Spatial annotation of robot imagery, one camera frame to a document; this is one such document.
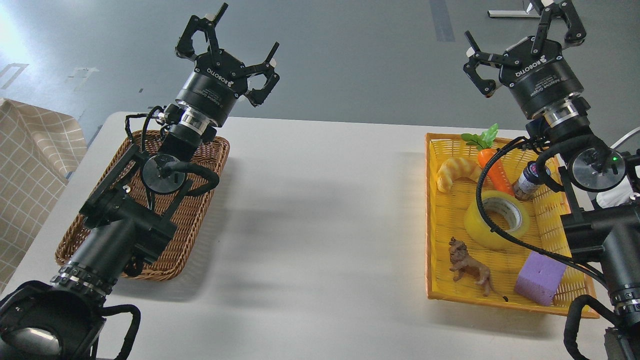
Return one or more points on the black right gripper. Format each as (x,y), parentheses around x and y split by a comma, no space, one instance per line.
(540,75)

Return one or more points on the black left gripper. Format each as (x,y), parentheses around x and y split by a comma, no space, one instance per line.
(212,85)

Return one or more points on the yellow tape roll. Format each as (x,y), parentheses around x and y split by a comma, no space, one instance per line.
(506,211)

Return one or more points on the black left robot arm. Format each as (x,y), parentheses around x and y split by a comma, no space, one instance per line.
(129,215)

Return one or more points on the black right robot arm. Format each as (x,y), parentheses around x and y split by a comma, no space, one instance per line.
(600,182)

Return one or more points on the white metal stand base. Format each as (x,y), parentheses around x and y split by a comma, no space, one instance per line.
(531,9)

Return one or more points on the toy carrot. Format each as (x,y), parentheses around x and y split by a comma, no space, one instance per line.
(485,151)

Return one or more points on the small jar with purple lid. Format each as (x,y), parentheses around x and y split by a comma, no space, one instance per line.
(528,182)

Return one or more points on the toy croissant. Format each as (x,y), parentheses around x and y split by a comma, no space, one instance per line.
(454,168)

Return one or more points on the yellow plastic basket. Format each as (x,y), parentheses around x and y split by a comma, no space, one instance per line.
(444,219)

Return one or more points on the brown wicker basket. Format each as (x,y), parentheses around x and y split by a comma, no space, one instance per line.
(188,217)

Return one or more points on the beige checkered cloth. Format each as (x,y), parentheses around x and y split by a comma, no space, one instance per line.
(39,148)

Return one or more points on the brown toy lion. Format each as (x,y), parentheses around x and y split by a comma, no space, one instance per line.
(463,263)

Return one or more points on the purple foam cube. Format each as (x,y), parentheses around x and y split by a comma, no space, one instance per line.
(539,278)

